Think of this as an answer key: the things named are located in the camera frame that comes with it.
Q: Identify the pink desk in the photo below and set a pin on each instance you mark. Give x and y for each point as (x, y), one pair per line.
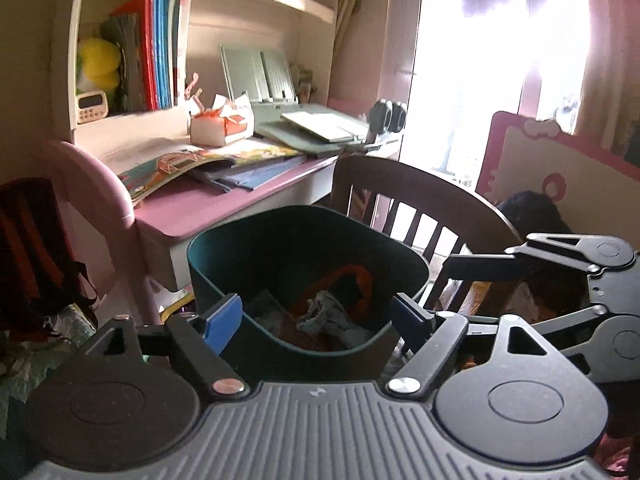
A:
(225, 200)

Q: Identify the black cloth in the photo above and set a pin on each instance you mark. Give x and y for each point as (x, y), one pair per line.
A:
(530, 210)

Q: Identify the grey book stand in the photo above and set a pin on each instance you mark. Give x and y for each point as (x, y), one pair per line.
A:
(250, 75)

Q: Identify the dark green bin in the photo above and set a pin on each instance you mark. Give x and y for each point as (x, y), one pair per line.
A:
(220, 280)

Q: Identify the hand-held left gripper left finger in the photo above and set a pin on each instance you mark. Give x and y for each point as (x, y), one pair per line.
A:
(222, 322)

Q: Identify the blue book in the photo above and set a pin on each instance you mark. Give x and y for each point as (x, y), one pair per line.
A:
(159, 50)
(167, 50)

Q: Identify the pink framed whiteboard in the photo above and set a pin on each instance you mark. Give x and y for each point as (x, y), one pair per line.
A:
(550, 160)

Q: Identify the orange white carton box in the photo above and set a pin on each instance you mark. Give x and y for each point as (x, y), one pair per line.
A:
(225, 125)

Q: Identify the white notebook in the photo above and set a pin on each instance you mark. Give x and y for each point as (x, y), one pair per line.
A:
(325, 125)

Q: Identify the teal white zigzag quilt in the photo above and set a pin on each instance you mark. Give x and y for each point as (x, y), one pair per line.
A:
(30, 370)

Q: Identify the small decorative cards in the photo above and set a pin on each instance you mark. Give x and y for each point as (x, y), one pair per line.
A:
(305, 82)

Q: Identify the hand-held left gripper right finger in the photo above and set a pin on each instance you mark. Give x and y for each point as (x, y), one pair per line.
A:
(407, 316)

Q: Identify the grey magazines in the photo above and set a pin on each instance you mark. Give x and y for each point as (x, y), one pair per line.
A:
(127, 60)

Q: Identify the blue folder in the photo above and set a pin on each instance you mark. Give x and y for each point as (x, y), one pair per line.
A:
(255, 175)

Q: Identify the row of books on shelf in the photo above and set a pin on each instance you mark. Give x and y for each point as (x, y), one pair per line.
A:
(147, 50)

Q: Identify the yellow plush toy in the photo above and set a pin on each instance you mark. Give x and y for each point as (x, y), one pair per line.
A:
(100, 60)

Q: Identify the brown wooden chair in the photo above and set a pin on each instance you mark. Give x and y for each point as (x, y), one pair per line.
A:
(450, 185)

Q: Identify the orange black backpack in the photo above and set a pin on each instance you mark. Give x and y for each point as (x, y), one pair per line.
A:
(30, 240)

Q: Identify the colourful picture book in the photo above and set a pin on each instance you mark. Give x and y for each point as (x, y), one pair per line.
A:
(175, 165)

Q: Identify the tall leaning boards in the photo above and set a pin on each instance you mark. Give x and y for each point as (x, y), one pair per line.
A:
(350, 5)

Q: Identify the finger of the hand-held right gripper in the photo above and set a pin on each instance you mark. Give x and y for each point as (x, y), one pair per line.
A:
(480, 265)
(570, 317)

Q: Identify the white timer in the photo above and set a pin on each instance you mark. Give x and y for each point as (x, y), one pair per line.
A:
(91, 106)

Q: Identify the pink curtain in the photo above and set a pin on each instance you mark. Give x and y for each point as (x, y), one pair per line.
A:
(615, 50)

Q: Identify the orange mesh net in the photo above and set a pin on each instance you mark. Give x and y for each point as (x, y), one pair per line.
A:
(357, 277)

